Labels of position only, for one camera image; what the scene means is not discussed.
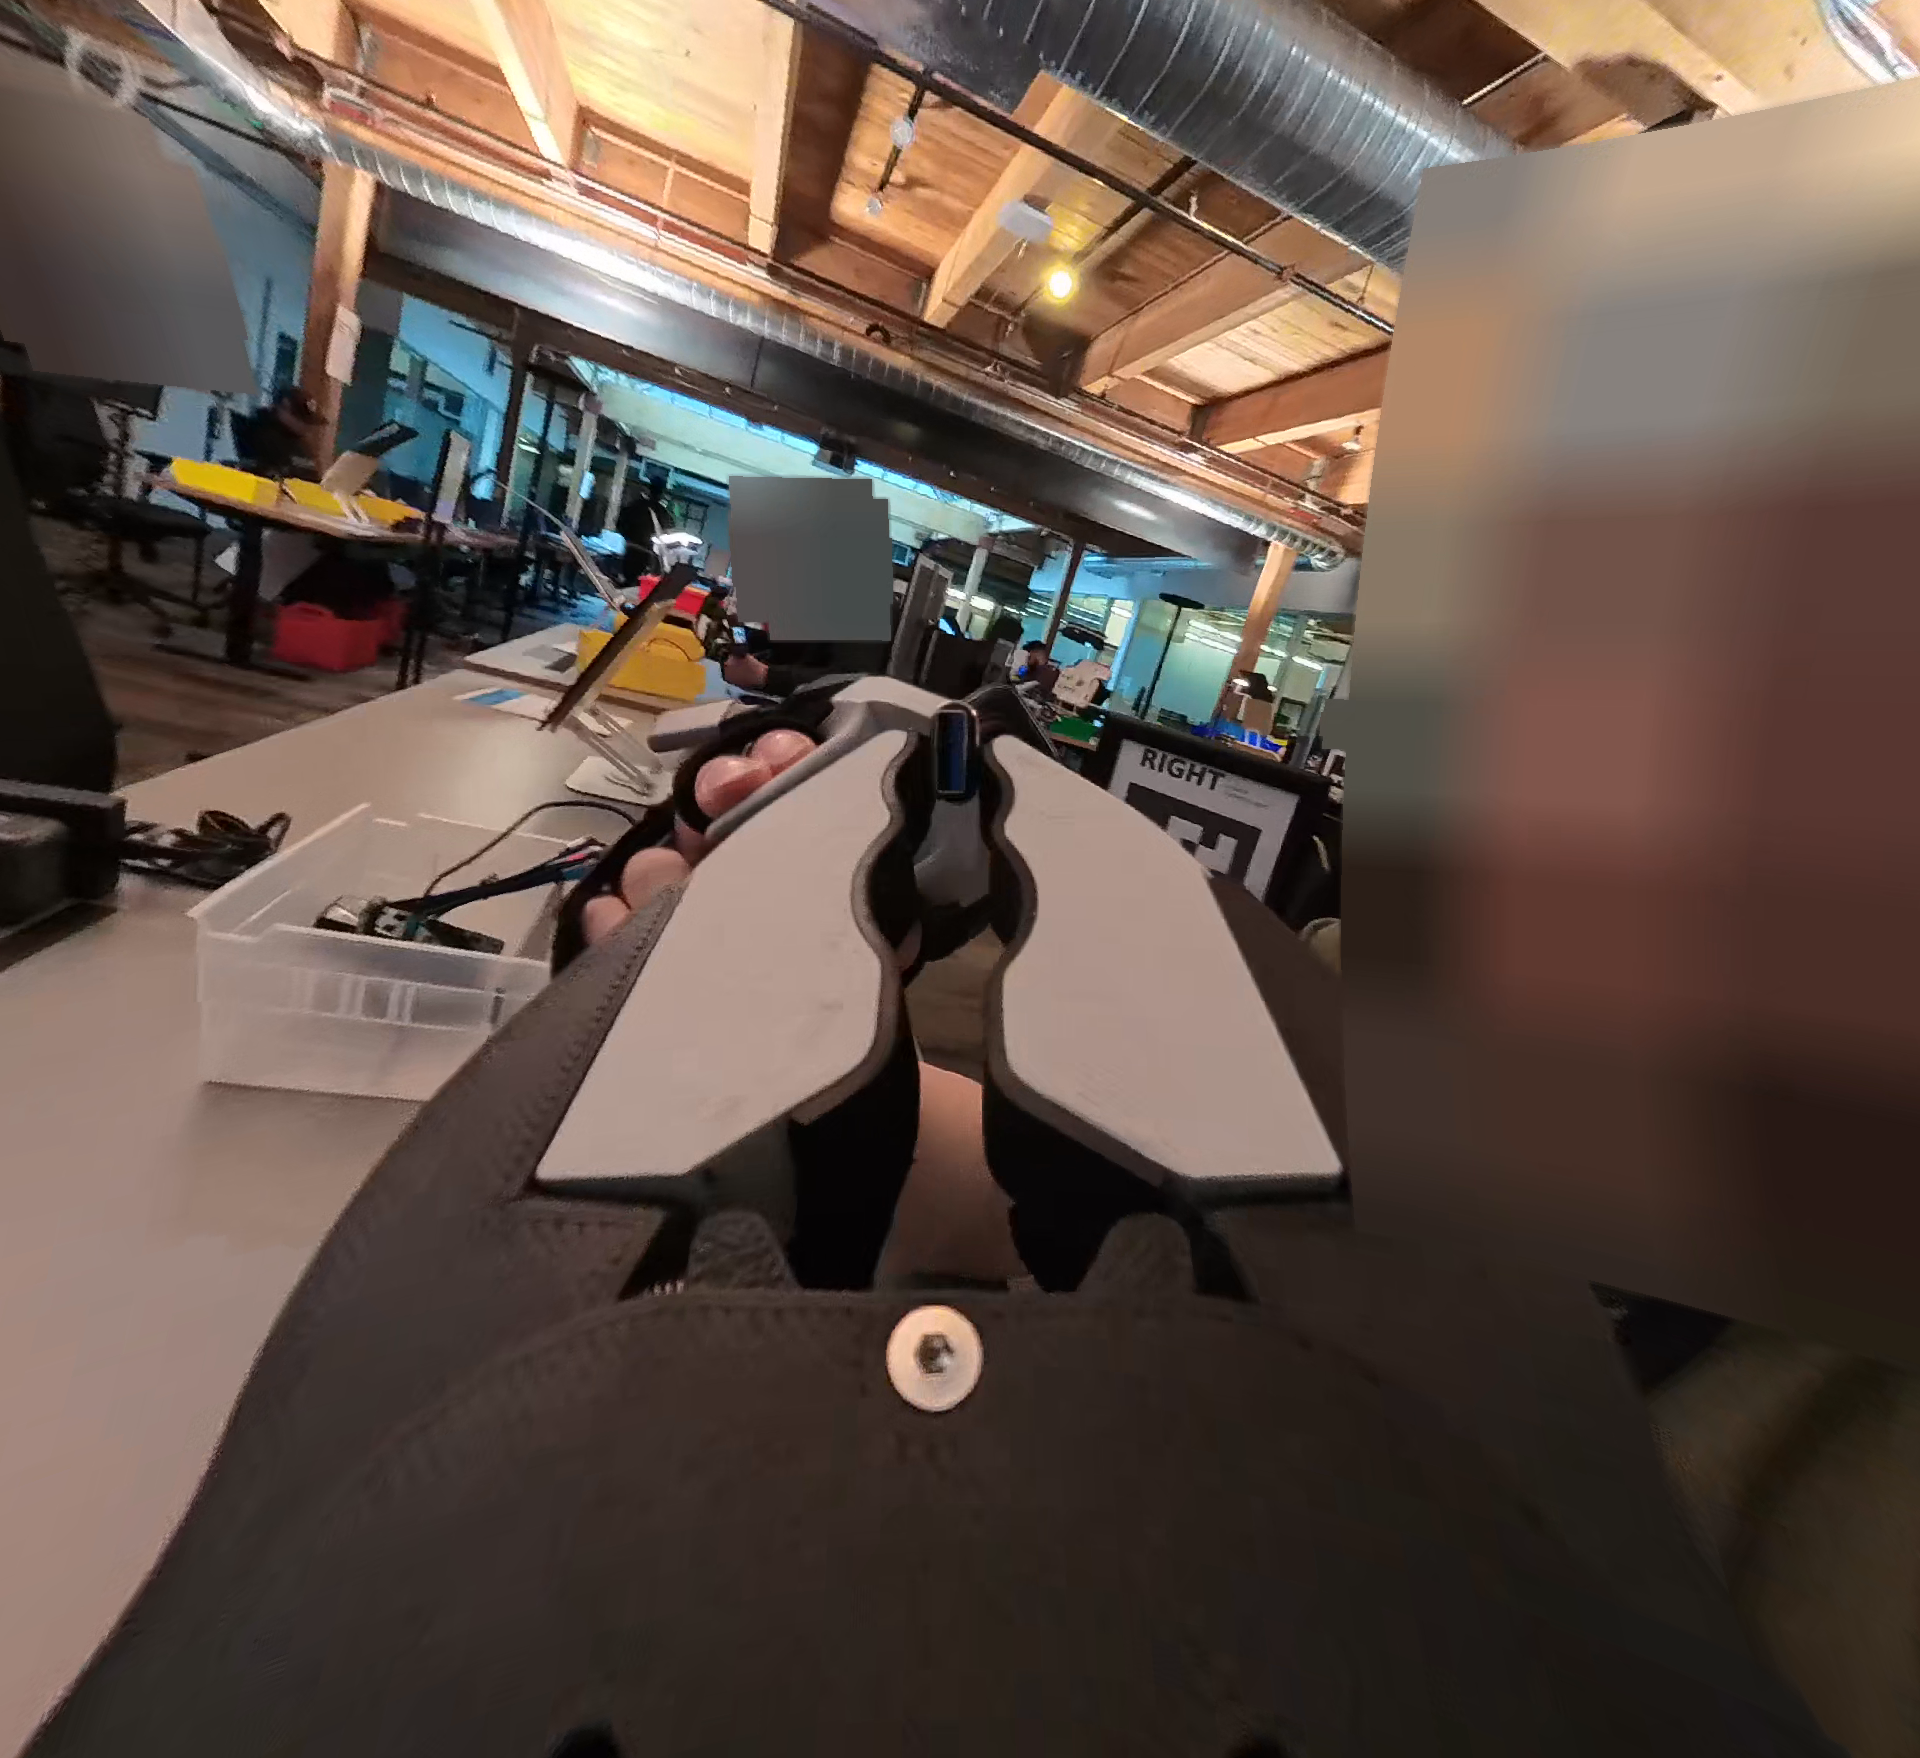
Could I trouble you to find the person's right hand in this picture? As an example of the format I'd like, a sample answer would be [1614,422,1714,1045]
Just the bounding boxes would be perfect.
[576,726,819,946]

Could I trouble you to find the tangled black cable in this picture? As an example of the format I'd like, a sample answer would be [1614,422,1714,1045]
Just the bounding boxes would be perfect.
[124,807,297,886]

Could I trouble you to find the clear plastic bin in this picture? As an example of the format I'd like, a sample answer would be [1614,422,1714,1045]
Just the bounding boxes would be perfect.
[190,798,606,1107]

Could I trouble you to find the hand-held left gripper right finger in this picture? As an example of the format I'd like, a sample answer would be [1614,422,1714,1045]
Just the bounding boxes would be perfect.
[983,733,1347,1293]

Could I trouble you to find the dark flat board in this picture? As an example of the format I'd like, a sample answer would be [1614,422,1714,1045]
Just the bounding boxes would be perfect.
[537,565,707,737]

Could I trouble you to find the dark cable light-blue plugs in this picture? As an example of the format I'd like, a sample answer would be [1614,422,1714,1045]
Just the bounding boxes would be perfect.
[376,847,609,941]

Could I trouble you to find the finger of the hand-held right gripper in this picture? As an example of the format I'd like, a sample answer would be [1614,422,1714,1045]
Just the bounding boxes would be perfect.
[908,798,998,897]

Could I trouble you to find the wooden post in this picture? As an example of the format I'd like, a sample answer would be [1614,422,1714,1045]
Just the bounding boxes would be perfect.
[1242,537,1304,687]
[297,160,380,477]

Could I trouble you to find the black charger block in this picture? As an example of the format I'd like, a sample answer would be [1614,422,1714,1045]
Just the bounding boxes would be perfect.
[0,781,131,932]

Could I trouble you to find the white laptop stand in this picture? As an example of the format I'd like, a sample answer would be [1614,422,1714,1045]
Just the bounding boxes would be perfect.
[564,707,674,802]

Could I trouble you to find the person's right forearm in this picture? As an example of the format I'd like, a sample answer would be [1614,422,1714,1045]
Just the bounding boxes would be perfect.
[877,1061,1044,1293]

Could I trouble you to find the red bin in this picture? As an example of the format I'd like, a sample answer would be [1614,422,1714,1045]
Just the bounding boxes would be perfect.
[267,599,410,674]

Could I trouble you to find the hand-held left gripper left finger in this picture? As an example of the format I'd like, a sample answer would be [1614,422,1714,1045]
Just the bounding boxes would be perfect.
[533,736,920,1293]

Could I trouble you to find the row of yellow trays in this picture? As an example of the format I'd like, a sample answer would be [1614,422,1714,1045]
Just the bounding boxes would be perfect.
[162,454,429,532]

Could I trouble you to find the yellow bin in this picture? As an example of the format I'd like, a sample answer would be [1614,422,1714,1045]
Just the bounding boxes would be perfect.
[574,614,741,707]

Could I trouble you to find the framed fiducial tag sign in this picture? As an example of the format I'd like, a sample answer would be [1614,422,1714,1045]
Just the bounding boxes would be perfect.
[1100,711,1339,908]

